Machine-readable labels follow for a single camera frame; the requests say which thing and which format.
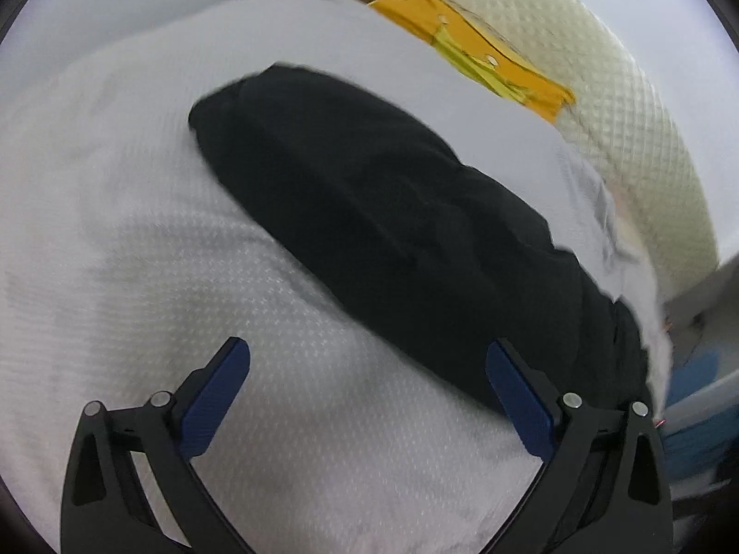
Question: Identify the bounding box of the grey bed quilt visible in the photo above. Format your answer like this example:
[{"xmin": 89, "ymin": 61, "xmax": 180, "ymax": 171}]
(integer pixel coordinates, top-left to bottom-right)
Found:
[{"xmin": 0, "ymin": 0, "xmax": 676, "ymax": 554}]

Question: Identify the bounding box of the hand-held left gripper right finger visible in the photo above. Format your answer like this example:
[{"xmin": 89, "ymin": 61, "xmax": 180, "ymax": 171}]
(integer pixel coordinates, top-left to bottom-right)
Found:
[{"xmin": 485, "ymin": 337, "xmax": 675, "ymax": 554}]

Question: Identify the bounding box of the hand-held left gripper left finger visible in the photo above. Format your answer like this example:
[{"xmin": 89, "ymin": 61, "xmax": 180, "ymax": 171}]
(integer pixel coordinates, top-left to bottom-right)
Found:
[{"xmin": 59, "ymin": 336, "xmax": 255, "ymax": 554}]

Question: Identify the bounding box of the black padded jacket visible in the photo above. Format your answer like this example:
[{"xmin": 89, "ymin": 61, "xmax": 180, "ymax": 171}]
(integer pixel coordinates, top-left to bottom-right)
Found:
[{"xmin": 188, "ymin": 63, "xmax": 650, "ymax": 416}]

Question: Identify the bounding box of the cream quilted headboard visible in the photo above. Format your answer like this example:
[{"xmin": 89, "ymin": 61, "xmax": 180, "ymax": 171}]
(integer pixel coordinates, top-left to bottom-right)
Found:
[{"xmin": 436, "ymin": 0, "xmax": 720, "ymax": 301}]

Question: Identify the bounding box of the yellow pillow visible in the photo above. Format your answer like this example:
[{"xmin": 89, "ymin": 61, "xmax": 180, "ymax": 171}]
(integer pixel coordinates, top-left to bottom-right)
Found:
[{"xmin": 369, "ymin": 0, "xmax": 575, "ymax": 123}]

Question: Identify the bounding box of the blue padded chair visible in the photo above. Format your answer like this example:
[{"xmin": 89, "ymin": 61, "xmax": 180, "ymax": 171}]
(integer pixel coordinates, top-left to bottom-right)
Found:
[{"xmin": 664, "ymin": 352, "xmax": 739, "ymax": 474}]

